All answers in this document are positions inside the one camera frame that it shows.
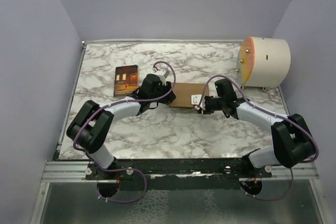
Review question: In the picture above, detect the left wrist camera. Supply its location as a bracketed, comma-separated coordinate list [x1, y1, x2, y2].
[154, 68, 170, 82]

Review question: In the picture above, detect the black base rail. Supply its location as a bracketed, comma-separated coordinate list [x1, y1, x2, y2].
[86, 158, 271, 196]

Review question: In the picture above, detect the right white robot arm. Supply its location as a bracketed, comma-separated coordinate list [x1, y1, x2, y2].
[191, 76, 319, 177]

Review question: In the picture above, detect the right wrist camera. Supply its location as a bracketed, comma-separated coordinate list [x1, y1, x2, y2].
[191, 94, 205, 110]

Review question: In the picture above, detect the dark paperback book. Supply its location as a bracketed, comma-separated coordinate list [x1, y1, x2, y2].
[113, 65, 139, 97]

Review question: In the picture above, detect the cream cylinder with coloured face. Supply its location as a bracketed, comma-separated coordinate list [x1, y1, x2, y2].
[236, 36, 291, 88]

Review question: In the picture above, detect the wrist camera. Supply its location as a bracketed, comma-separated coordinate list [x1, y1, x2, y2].
[191, 94, 205, 110]
[154, 68, 170, 82]

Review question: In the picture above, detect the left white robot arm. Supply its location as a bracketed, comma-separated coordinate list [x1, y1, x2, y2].
[66, 74, 176, 179]

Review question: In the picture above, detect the brown cardboard box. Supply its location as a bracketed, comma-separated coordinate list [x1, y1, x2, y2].
[168, 83, 205, 109]

